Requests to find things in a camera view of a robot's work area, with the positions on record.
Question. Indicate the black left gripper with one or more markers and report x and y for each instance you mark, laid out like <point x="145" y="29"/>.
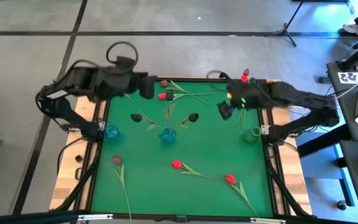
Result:
<point x="148" y="87"/>

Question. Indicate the silver metal bracket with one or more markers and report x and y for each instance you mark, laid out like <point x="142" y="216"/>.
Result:
<point x="95" y="217"/>
<point x="267" y="221"/>

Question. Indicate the black desk leg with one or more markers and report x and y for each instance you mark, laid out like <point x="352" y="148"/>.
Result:
<point x="322" y="140"/>

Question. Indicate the yellow gripper tag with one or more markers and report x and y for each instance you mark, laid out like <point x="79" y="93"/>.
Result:
<point x="228" y="96"/>

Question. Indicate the red artificial tulip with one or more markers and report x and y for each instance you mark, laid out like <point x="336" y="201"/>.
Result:
<point x="244" y="79"/>
<point x="230" y="179"/>
<point x="176" y="164"/>
<point x="161" y="96"/>

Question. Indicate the tall blue glass vase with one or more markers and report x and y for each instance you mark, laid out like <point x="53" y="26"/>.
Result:
<point x="167" y="136"/>

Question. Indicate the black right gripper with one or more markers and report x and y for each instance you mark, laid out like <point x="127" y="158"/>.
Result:
<point x="244" y="93"/>

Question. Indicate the green glass vase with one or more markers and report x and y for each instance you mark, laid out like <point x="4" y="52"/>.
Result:
<point x="251" y="136"/>

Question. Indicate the green table mat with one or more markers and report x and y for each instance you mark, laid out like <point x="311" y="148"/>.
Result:
<point x="154" y="186"/>

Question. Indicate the green felt table with rim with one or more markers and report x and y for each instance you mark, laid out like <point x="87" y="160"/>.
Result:
<point x="135" y="215"/>

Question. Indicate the small black knob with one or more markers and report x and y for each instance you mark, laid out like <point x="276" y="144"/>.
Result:
<point x="79" y="158"/>

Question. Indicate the squat blue glass vase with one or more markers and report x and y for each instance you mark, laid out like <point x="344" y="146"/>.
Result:
<point x="112" y="132"/>

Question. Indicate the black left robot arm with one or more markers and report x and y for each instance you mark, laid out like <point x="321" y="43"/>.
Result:
<point x="70" y="116"/>

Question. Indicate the dark pink artificial tulip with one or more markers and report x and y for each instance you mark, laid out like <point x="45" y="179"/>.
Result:
<point x="246" y="72"/>
<point x="117" y="160"/>
<point x="133" y="102"/>
<point x="164" y="83"/>

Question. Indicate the black rig beam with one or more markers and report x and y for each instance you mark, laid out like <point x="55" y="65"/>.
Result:
<point x="26" y="217"/>

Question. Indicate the white label sticker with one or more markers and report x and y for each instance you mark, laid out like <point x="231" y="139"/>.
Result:
<point x="353" y="77"/>

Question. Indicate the black castor wheel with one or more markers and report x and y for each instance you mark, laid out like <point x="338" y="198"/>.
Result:
<point x="341" y="205"/>

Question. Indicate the black tripod stand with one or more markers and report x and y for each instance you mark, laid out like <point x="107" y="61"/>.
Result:
<point x="286" y="29"/>

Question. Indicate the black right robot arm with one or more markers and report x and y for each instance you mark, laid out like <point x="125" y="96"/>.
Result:
<point x="303" y="96"/>

